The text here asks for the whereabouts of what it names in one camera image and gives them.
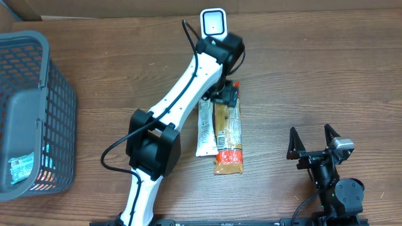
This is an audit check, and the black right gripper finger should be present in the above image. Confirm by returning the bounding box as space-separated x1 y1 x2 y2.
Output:
286 127 306 159
324 124 340 147

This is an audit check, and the white tube with gold cap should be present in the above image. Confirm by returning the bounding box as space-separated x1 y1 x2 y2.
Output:
195 99 218 157

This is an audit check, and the teal tissue pack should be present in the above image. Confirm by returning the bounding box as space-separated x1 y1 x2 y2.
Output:
8 144 59 185

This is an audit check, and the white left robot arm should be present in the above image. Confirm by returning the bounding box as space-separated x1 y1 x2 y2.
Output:
116 33 245 225

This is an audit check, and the orange spaghetti pasta package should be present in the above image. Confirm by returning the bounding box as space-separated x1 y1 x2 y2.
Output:
214 82 244 175

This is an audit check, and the grey plastic shopping basket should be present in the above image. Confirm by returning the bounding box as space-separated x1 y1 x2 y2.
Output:
1 31 78 202

